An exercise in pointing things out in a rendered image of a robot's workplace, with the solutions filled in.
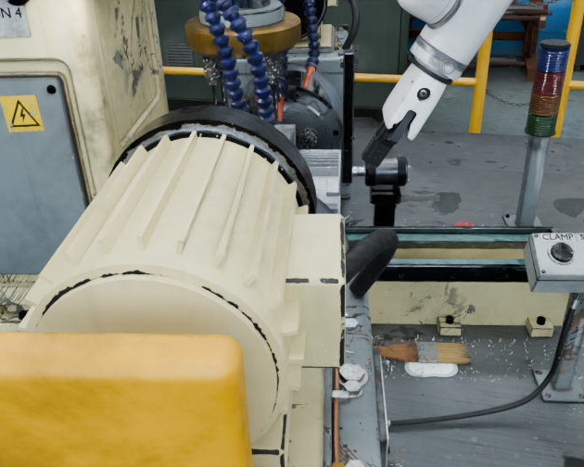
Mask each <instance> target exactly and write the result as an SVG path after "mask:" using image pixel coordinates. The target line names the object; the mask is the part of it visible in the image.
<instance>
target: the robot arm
mask: <svg viewBox="0 0 584 467"><path fill-rule="evenodd" d="M513 1H514V0H398V2H399V4H400V6H401V7H402V8H403V9H404V10H406V11H407V12H408V13H410V14H412V15H413V16H415V17H417V18H419V19H420V20H422V21H424V22H426V25H425V26H424V28H423V30H422V31H421V33H420V35H419V36H418V37H417V39H416V40H415V42H414V44H413V46H412V47H411V52H412V54H410V55H409V59H410V61H411V62H412V64H411V65H410V67H409V68H407V70H406V71H405V73H404V74H403V75H402V77H401V78H400V80H399V82H398V83H397V85H396V86H395V88H394V89H393V91H392V92H391V94H390V95H389V97H388V98H387V101H386V103H385V104H384V106H383V116H384V119H383V121H382V122H381V124H380V126H379V127H378V129H377V131H376V132H375V135H376V136H377V137H376V136H373V137H372V139H371V140H370V142H369V143H368V145H367V146H366V147H365V148H364V150H363V151H362V160H364V161H366V162H367V163H369V164H371V165H373V166H375V167H379V166H380V164H381V163H382V161H383V160H384V158H385V157H386V155H387V153H388V152H389V150H390V149H391V148H392V146H393V145H396V144H397V142H398V141H399V139H400V138H401V136H402V134H403V133H404V131H405V133H406V137H407V140H408V141H412V140H414V138H415V137H416V135H417V134H418V133H419V132H420V130H421V129H422V127H423V125H424V124H425V122H426V120H427V119H428V117H429V115H430V114H431V112H432V111H433V109H434V107H435V106H436V104H437V102H438V101H439V99H440V97H441V95H442V93H443V91H444V89H445V87H446V84H447V85H451V84H452V80H458V79H459V78H460V76H461V75H462V74H463V72H464V70H465V69H466V67H467V66H468V65H469V63H470V62H471V60H472V59H473V57H474V56H475V54H476V53H477V51H478V50H479V48H480V47H481V45H482V44H483V43H484V42H485V41H486V39H487V38H488V36H489V34H490V33H491V32H492V30H493V29H494V27H495V26H496V24H497V23H498V22H499V20H500V19H501V17H502V15H503V14H504V13H505V11H506V10H507V8H508V7H509V5H510V4H511V3H512V2H513Z"/></svg>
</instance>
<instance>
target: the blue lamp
mask: <svg viewBox="0 0 584 467"><path fill-rule="evenodd" d="M570 49H571V47H569V48H568V49H564V50H551V49H546V48H542V47H541V46H540V45H539V51H538V56H537V62H536V63H537V64H536V67H535V68H536V69H537V70H539V71H543V72H550V73H558V72H564V71H566V68H567V62H568V59H569V54H570V53H569V52H570Z"/></svg>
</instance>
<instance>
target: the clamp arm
mask: <svg viewBox="0 0 584 467"><path fill-rule="evenodd" d="M340 68H341V69H343V137H342V139H340V140H339V149H342V183H352V179H353V177H357V175H353V174H357V171H356V170H357V167H353V120H354V69H355V52H354V49H344V50H343V59H340Z"/></svg>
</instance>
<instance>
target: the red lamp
mask: <svg viewBox="0 0 584 467"><path fill-rule="evenodd" d="M565 75H566V71H564V72H558V73H550V72H543V71H539V70H537V69H535V73H534V79H533V80H534V81H533V85H532V91H534V92H535V93H538V94H542V95H558V94H560V93H561V92H562V91H563V89H564V88H563V87H564V82H565Z"/></svg>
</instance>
